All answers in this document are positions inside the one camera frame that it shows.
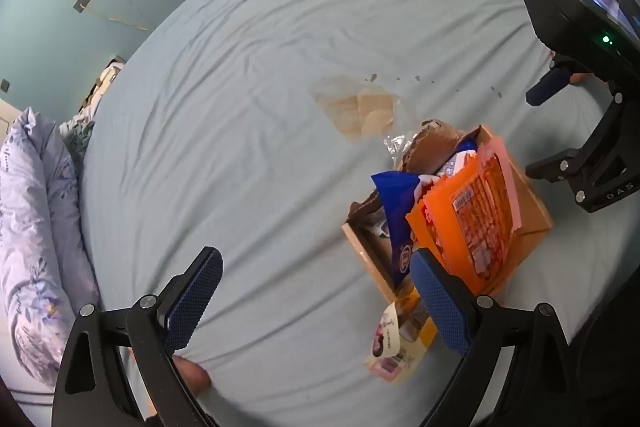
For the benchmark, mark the wall socket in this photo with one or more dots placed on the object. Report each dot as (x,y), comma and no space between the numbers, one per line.
(4,86)

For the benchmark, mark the floral purple pillow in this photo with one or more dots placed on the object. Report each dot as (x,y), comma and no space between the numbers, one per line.
(35,217)

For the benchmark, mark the cluttered bedside table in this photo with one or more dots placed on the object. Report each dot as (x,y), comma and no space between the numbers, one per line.
(102,84)

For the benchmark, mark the yellow white snack packet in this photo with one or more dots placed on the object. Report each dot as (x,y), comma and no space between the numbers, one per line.
(395,342)

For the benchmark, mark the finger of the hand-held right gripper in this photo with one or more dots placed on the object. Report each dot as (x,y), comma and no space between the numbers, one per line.
(555,166)
(547,88)

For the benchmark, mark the light blue bed sheet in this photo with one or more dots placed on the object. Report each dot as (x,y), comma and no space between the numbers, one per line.
(240,117)

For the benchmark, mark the pink spicy stick packet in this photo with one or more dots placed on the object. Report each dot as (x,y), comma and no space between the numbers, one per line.
(510,177)

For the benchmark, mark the white blue snack packet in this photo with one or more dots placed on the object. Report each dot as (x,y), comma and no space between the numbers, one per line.
(456,163)

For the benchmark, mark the brown cardboard box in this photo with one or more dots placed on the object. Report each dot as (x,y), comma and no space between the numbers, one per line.
(530,212)

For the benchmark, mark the crinkled clear wrapper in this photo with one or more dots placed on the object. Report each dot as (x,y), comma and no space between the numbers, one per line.
(397,147)

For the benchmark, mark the teal knitted blanket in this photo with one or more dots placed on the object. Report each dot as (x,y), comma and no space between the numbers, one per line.
(79,137)

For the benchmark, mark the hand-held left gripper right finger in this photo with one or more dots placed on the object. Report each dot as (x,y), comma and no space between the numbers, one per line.
(440,302)

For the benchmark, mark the orange snack packet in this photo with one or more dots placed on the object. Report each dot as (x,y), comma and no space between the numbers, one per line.
(435,232)

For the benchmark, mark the person's left foot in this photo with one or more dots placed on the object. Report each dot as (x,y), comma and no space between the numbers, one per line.
(192,377)

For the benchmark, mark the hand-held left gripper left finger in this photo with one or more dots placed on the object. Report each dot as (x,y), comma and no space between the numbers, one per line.
(195,292)

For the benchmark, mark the clear plastic bag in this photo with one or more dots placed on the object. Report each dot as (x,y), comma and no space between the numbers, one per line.
(355,107)

